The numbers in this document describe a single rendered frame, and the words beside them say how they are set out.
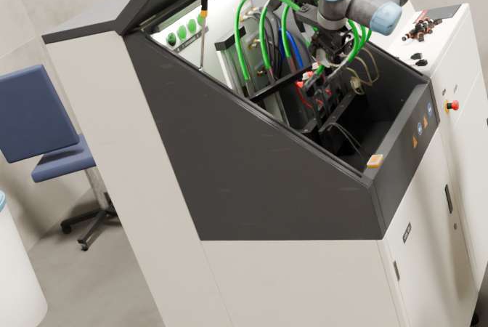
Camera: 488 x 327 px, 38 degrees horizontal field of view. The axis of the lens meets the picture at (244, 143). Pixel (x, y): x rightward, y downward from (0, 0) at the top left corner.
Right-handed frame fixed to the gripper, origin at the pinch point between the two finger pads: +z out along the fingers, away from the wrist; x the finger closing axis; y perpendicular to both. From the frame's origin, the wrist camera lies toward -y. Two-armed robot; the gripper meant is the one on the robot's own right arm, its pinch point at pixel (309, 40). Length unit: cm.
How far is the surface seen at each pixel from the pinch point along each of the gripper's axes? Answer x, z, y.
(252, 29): 25.5, 0.6, -31.9
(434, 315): -13, 89, 22
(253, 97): -0.9, 14.9, -23.6
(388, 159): -18.0, 31.1, 21.7
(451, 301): 4, 97, 22
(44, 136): 82, 55, -213
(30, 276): 17, 102, -191
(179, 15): -16.3, -18.4, -29.3
